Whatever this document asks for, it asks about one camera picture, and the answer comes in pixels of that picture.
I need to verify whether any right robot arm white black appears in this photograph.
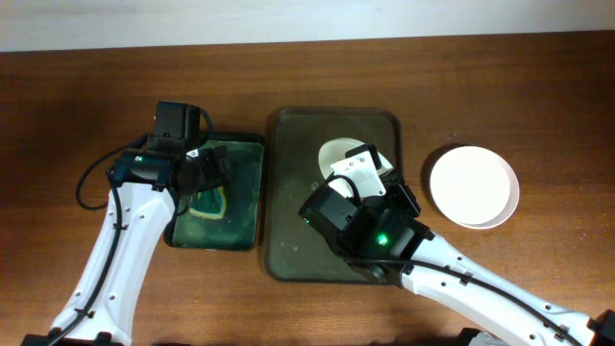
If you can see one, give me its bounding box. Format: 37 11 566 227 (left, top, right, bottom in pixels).
299 174 614 345

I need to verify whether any large brown serving tray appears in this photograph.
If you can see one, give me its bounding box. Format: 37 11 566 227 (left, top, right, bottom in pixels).
264 107 403 284

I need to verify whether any white plate teal streak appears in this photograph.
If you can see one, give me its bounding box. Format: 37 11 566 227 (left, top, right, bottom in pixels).
318 137 394 199

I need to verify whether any white plate small teal spot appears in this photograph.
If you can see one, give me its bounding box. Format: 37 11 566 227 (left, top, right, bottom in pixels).
438 152 520 230

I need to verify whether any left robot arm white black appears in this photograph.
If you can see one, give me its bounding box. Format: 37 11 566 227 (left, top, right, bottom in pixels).
22 101 234 345

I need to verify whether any small dark green tray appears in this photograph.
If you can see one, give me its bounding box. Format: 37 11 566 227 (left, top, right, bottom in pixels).
163 133 265 251

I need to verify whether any white plate large teal stain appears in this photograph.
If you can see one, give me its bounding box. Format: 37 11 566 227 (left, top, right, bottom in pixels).
429 145 520 230

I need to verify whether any green and yellow sponge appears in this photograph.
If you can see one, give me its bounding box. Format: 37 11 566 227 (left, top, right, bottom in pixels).
188 186 228 220

